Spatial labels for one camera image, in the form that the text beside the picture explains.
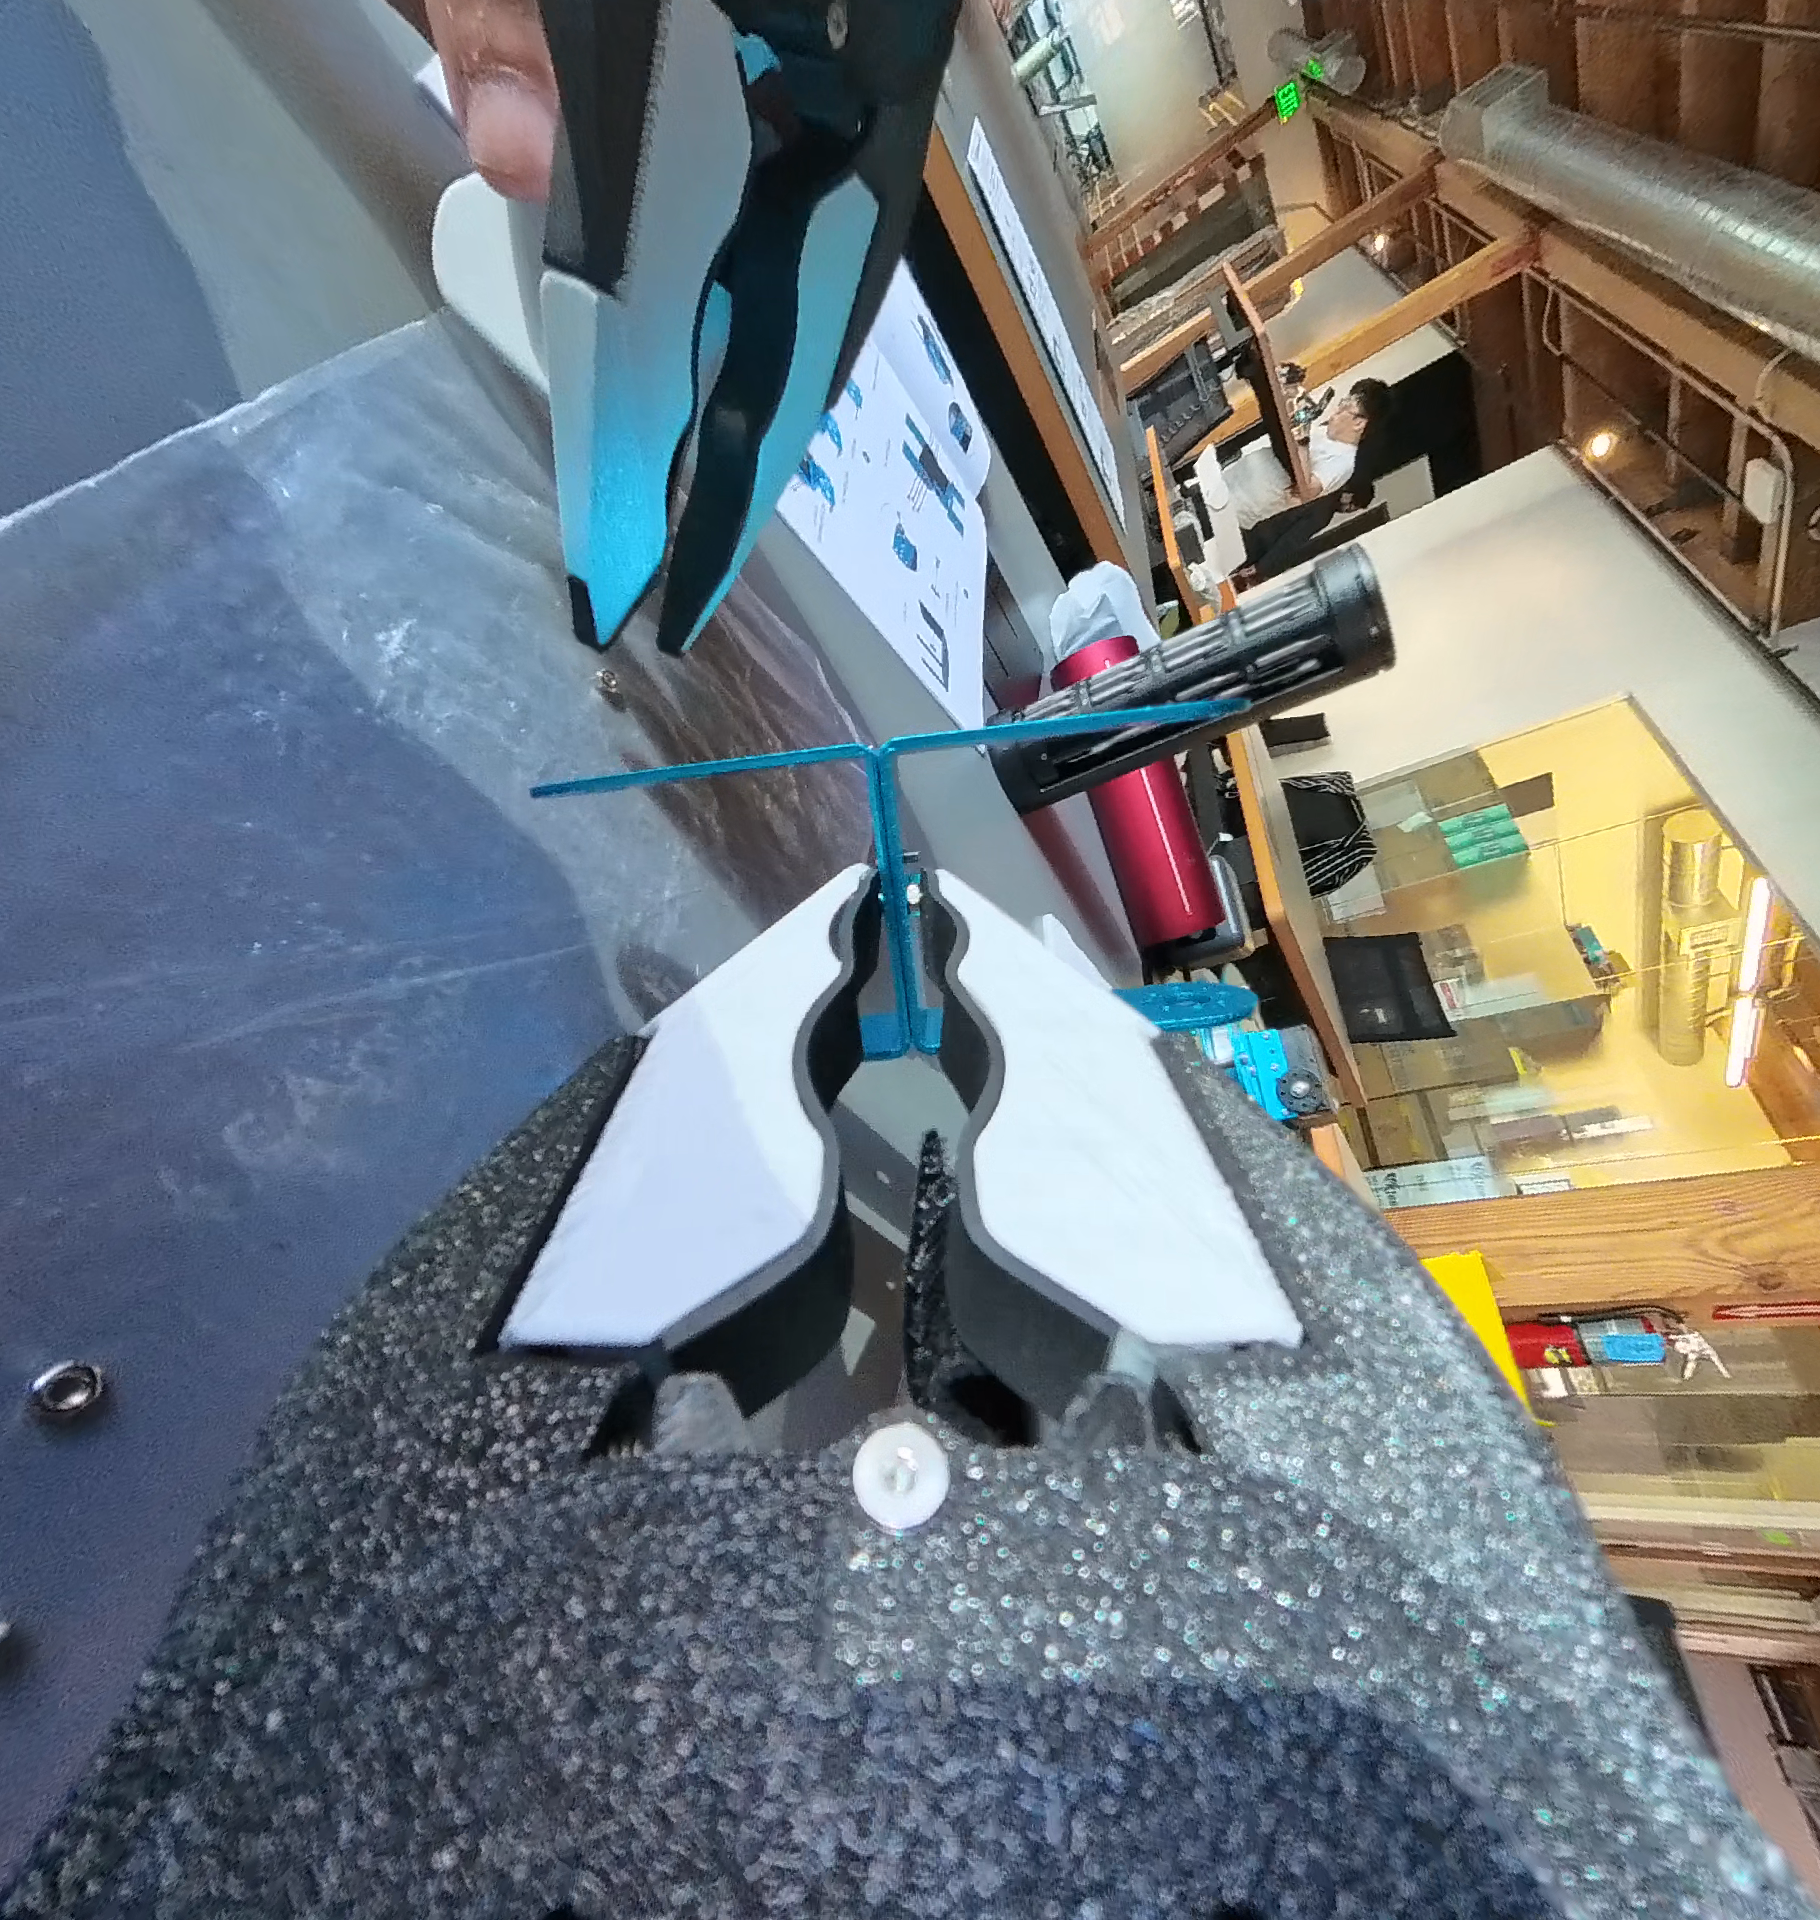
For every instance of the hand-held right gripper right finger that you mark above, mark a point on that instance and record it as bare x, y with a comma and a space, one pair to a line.
1137, 1186

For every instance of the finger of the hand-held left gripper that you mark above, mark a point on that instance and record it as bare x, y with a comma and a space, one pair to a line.
806, 331
626, 420

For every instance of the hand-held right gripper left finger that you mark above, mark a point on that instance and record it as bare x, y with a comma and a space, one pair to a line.
686, 1186

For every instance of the blue metal bracket assembly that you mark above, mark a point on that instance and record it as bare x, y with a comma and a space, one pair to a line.
850, 756

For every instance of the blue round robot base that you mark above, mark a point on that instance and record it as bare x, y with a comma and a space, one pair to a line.
1240, 1050

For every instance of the person's left hand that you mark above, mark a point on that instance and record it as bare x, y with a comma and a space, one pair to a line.
490, 90

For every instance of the white instruction sheet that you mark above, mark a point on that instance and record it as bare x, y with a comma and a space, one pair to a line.
896, 481

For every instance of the wooden partition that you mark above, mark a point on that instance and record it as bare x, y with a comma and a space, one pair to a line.
1017, 270

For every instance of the red cylindrical container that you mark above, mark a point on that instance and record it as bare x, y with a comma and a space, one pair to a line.
1151, 840

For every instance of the yellow bin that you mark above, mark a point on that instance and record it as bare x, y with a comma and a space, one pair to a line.
1474, 1315

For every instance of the white crumpled bag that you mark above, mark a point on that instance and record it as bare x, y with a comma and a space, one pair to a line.
1097, 601

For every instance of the large clear plastic bag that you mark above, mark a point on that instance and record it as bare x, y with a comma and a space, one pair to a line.
251, 900

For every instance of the silver ventilation duct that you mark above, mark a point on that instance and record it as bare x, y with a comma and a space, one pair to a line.
1690, 210

